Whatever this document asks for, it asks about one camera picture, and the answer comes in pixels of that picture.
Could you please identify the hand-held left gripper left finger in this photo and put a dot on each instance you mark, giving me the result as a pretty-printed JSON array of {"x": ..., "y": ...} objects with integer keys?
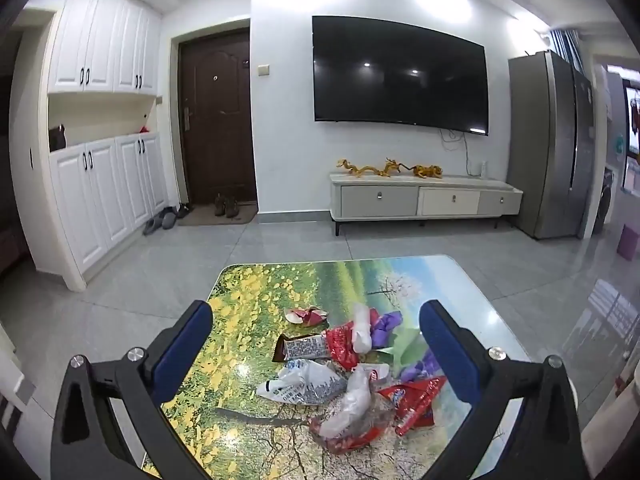
[{"x": 184, "y": 347}]

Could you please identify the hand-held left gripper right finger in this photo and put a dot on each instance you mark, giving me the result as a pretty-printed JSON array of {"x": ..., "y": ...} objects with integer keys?
[{"x": 450, "y": 355}]

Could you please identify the purple wrapper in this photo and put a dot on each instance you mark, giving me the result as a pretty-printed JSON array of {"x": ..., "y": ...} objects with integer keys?
[
  {"x": 386, "y": 327},
  {"x": 419, "y": 369}
]

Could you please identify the white printed plastic bag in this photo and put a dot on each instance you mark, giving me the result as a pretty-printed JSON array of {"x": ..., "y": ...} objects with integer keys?
[{"x": 305, "y": 386}]

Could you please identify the green wrapper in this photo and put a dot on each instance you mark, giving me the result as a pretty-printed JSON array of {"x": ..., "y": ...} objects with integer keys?
[{"x": 411, "y": 346}]

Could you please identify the large red snack wrapper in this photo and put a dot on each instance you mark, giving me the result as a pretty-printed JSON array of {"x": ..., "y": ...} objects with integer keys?
[{"x": 415, "y": 402}]

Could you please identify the small red label wrapper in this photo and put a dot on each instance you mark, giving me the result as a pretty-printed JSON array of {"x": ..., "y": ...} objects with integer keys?
[{"x": 376, "y": 373}]

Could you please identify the white plastic wrapper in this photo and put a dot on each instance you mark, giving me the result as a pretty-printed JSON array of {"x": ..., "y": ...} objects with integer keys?
[{"x": 362, "y": 332}]

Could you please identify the red crumpled wrapper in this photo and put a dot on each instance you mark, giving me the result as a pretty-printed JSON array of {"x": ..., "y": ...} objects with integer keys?
[{"x": 342, "y": 346}]

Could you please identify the clear plastic bag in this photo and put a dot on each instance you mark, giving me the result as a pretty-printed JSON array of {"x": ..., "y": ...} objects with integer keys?
[{"x": 350, "y": 407}]

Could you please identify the brown and white wrapper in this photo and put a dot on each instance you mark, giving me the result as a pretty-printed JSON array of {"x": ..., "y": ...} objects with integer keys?
[{"x": 300, "y": 348}]

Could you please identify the grey slipper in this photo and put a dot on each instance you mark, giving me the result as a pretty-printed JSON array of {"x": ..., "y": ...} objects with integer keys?
[
  {"x": 169, "y": 219},
  {"x": 152, "y": 226}
]

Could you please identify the red and white wrapper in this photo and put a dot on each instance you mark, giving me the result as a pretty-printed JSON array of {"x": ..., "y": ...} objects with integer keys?
[{"x": 305, "y": 316}]

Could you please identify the brown doormat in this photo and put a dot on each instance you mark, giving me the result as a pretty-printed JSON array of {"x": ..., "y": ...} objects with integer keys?
[{"x": 200, "y": 217}]

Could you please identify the red wrapper with clear film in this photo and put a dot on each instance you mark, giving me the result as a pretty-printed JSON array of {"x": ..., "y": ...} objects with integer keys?
[{"x": 345, "y": 441}]

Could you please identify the dark shoe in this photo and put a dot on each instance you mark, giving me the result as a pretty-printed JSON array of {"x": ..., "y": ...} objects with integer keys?
[{"x": 186, "y": 209}]

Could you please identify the brown shoe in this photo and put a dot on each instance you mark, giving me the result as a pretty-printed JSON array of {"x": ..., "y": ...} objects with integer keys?
[{"x": 232, "y": 207}]

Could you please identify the white television stand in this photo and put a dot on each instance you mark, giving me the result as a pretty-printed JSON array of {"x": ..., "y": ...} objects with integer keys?
[{"x": 380, "y": 200}]

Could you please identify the white shoe cabinet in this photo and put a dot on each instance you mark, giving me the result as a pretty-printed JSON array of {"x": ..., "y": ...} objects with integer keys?
[{"x": 95, "y": 200}]

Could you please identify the small white bottle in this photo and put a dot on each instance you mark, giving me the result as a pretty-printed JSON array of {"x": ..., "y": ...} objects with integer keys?
[{"x": 483, "y": 170}]

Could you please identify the purple plastic bin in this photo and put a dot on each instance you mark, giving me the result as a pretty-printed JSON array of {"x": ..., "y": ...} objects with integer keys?
[{"x": 629, "y": 242}]

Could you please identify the brown entrance door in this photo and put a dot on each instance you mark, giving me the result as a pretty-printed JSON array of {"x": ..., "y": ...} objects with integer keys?
[{"x": 215, "y": 125}]

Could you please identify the grey refrigerator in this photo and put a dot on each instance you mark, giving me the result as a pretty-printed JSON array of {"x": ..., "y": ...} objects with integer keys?
[{"x": 545, "y": 150}]

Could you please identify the black bag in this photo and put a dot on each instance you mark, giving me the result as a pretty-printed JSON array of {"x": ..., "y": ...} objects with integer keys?
[{"x": 58, "y": 139}]

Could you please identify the blue striped curtain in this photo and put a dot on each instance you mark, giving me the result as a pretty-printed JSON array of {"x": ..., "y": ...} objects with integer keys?
[{"x": 567, "y": 50}]

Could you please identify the black wall television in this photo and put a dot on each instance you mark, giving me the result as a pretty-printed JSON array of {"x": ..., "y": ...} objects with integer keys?
[{"x": 400, "y": 75}]

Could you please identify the beige light switch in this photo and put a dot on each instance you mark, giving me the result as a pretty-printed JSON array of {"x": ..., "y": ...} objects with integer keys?
[{"x": 263, "y": 70}]

